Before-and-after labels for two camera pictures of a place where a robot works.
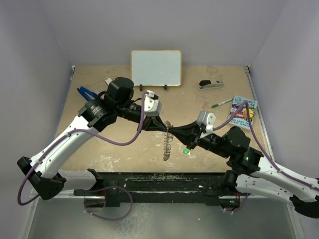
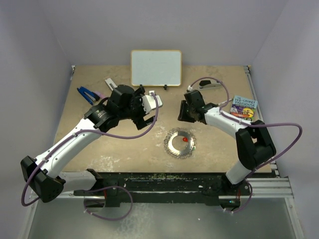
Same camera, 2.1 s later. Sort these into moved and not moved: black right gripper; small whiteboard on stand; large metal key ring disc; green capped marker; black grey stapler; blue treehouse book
Moved: black right gripper; large metal key ring disc
Not moved: blue treehouse book; small whiteboard on stand; black grey stapler; green capped marker
